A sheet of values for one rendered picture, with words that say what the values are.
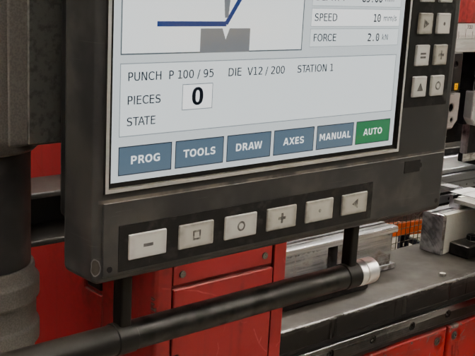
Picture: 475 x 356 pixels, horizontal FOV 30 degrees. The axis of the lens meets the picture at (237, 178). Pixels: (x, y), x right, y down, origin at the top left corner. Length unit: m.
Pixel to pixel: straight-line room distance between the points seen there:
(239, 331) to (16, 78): 0.71
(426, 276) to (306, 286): 1.05
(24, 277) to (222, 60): 0.26
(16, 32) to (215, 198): 0.21
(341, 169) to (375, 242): 1.05
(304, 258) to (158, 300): 0.56
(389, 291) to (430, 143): 0.88
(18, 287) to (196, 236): 0.17
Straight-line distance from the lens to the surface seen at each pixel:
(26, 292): 0.81
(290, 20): 0.79
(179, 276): 1.25
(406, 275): 1.93
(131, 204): 0.70
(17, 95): 0.76
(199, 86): 0.73
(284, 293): 0.88
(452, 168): 2.53
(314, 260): 1.77
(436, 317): 1.93
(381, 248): 1.92
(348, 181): 0.87
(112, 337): 0.76
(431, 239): 2.10
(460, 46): 1.98
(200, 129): 0.73
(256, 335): 1.38
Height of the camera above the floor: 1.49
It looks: 13 degrees down
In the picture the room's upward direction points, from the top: 3 degrees clockwise
